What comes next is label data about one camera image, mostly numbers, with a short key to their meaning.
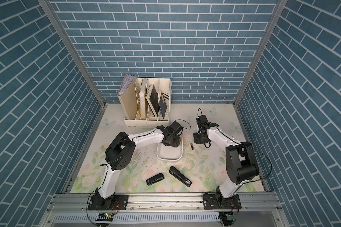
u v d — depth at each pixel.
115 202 0.72
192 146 0.96
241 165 0.46
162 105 1.12
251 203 0.76
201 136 0.71
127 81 0.94
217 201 0.66
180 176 0.79
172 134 0.73
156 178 0.79
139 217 0.77
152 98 1.04
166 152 0.95
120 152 0.53
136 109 1.05
